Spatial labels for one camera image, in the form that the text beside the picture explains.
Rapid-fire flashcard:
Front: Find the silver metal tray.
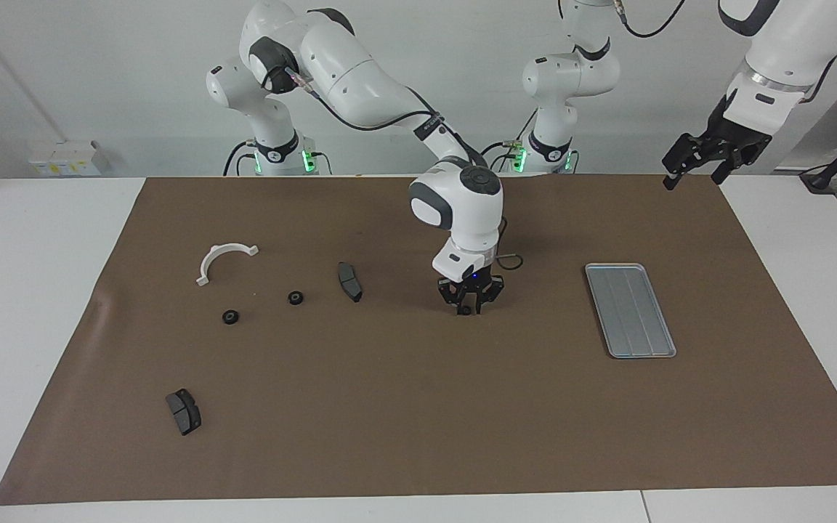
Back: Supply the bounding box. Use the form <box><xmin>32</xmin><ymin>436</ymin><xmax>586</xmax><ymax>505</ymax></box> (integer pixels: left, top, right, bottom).
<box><xmin>584</xmin><ymin>263</ymin><xmax>678</xmax><ymax>360</ymax></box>

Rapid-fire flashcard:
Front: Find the brown paper table mat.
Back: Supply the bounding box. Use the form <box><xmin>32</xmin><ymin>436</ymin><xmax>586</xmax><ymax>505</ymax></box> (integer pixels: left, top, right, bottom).
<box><xmin>0</xmin><ymin>173</ymin><xmax>837</xmax><ymax>506</ymax></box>

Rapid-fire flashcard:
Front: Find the dark grey brake pad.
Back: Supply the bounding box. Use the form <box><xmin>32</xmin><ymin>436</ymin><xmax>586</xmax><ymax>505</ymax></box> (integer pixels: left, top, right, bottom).
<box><xmin>336</xmin><ymin>261</ymin><xmax>364</xmax><ymax>304</ymax></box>
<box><xmin>165</xmin><ymin>389</ymin><xmax>203</xmax><ymax>437</ymax></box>

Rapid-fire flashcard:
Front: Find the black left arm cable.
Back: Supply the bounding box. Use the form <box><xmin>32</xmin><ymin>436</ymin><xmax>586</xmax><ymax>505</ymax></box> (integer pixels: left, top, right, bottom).
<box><xmin>611</xmin><ymin>0</ymin><xmax>688</xmax><ymax>38</ymax></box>

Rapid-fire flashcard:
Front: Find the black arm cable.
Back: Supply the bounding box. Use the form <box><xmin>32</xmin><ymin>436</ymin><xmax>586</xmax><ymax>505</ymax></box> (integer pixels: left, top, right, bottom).
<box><xmin>262</xmin><ymin>65</ymin><xmax>525</xmax><ymax>271</ymax></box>
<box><xmin>611</xmin><ymin>0</ymin><xmax>688</xmax><ymax>38</ymax></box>

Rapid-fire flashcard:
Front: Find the black left base cable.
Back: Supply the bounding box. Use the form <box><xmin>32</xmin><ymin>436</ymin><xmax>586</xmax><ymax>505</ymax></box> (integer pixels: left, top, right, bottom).
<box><xmin>471</xmin><ymin>108</ymin><xmax>539</xmax><ymax>174</ymax></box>

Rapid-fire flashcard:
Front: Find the black base cable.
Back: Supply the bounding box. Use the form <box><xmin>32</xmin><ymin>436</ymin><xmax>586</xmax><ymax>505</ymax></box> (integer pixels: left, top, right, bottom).
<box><xmin>471</xmin><ymin>108</ymin><xmax>539</xmax><ymax>174</ymax></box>
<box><xmin>224</xmin><ymin>140</ymin><xmax>259</xmax><ymax>177</ymax></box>

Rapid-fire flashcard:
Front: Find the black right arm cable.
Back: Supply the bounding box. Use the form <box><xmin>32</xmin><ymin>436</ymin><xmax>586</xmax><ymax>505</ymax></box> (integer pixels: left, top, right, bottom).
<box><xmin>262</xmin><ymin>65</ymin><xmax>525</xmax><ymax>271</ymax></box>

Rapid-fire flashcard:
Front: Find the white curved plastic bracket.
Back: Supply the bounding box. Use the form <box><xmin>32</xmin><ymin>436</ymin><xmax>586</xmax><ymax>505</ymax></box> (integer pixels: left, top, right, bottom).
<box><xmin>197</xmin><ymin>243</ymin><xmax>260</xmax><ymax>287</ymax></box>

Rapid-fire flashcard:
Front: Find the black right base cable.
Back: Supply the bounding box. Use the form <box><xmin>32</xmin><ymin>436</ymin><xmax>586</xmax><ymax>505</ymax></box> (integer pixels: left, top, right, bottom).
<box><xmin>224</xmin><ymin>140</ymin><xmax>259</xmax><ymax>177</ymax></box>

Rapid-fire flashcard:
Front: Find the white wall socket box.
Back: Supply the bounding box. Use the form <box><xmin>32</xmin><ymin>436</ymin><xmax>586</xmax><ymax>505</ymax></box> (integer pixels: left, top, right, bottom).
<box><xmin>28</xmin><ymin>140</ymin><xmax>103</xmax><ymax>177</ymax></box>

